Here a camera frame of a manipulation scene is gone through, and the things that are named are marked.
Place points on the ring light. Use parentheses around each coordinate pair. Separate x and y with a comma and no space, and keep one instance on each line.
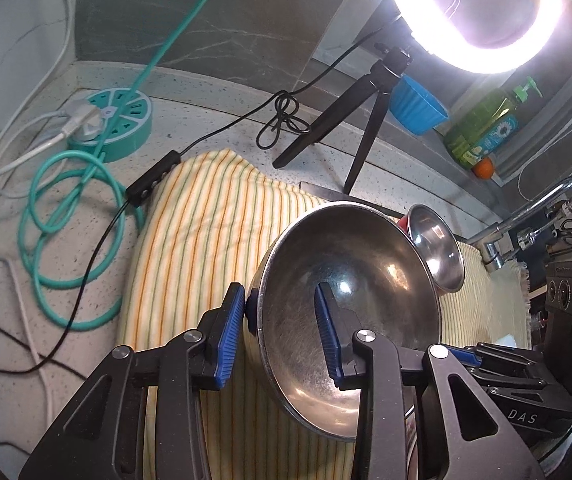
(482,36)

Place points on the blue ribbed cup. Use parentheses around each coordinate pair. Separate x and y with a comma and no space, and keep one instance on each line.
(417,109)

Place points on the chrome faucet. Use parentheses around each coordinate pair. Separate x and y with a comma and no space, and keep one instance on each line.
(535,217)

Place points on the black inline cable remote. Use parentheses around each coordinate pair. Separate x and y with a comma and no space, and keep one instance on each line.
(140,190)

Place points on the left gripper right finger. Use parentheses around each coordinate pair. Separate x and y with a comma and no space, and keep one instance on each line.
(460,432)

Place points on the striped yellow towel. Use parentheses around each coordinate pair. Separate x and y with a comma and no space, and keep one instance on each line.
(209,225)

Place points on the green dish soap bottle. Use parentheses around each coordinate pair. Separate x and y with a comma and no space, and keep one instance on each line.
(488,124)

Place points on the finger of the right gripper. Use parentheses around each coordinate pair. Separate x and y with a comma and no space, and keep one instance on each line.
(533,389)

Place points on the black scissors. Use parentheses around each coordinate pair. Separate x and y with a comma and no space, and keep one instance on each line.
(563,233)

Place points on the orange fruit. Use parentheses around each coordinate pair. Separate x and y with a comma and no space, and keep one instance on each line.
(484,170)

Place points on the teal round power strip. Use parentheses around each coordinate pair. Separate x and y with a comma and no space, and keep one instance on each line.
(130,132)

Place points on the black tripod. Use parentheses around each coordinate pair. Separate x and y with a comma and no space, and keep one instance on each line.
(383,77)

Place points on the red steel bowl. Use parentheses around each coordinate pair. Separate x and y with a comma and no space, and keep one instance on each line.
(437,245)

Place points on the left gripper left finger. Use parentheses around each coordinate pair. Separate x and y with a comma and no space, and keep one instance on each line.
(100,432)

